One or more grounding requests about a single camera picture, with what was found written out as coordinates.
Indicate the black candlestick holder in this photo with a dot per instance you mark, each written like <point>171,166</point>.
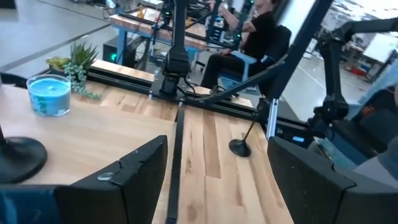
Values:
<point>18,161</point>
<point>239,148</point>

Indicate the black computer case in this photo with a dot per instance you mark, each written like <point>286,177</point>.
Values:
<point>119,51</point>

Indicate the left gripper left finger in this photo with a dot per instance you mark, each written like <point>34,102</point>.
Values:
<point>130,193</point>

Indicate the blue glass candle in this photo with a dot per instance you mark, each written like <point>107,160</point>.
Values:
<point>49,99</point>

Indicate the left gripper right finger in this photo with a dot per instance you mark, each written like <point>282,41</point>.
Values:
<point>311,193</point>

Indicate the black aluminium table frame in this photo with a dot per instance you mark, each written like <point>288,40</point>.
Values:
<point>118,82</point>

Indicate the blue and black chair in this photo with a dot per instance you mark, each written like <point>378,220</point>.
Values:
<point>280,46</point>

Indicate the wooden table blue legs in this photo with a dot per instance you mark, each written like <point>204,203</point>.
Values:
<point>136,25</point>

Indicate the artificial green potted plant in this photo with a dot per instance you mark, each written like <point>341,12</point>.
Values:
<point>81,57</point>

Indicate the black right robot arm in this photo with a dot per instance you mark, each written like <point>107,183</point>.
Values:
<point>178,56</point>

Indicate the red box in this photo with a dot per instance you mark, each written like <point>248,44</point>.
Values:
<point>358,71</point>

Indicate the person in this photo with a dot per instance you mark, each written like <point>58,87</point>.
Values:
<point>385,81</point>
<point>261,31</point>

